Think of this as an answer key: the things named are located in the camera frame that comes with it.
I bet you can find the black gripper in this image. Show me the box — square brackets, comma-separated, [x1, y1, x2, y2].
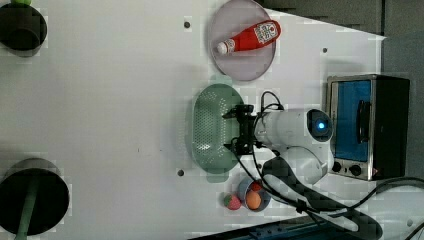
[222, 104, 256, 156]

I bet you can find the green plastic strainer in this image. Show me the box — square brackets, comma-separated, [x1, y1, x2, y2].
[191, 83, 243, 183]

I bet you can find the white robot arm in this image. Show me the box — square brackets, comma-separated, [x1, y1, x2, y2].
[223, 104, 383, 240]

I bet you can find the blue small bowl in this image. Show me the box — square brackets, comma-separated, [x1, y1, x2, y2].
[237, 177, 271, 212]

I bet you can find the red toy fruit in bowl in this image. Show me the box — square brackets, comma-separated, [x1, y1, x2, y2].
[250, 181, 262, 192]

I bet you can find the orange toy fruit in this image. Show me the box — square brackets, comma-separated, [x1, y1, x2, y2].
[245, 191, 262, 210]

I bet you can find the toy strawberry on table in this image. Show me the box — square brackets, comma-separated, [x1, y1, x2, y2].
[224, 194, 241, 211]

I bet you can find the purple round plate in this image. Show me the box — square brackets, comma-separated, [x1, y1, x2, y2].
[208, 0, 276, 81]

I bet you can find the red ketchup bottle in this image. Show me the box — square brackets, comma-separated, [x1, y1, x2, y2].
[216, 20, 281, 55]

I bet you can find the black toaster oven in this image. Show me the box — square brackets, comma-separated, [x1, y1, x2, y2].
[327, 74, 410, 181]

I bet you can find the black cylinder base lower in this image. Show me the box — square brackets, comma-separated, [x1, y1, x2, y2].
[0, 158, 70, 236]

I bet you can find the black cylinder base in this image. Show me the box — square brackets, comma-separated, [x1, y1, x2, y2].
[0, 158, 70, 236]
[0, 3, 48, 57]

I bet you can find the black cylinder base upper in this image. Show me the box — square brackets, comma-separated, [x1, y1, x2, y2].
[0, 3, 48, 57]

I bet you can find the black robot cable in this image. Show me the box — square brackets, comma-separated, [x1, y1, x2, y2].
[233, 90, 424, 240]

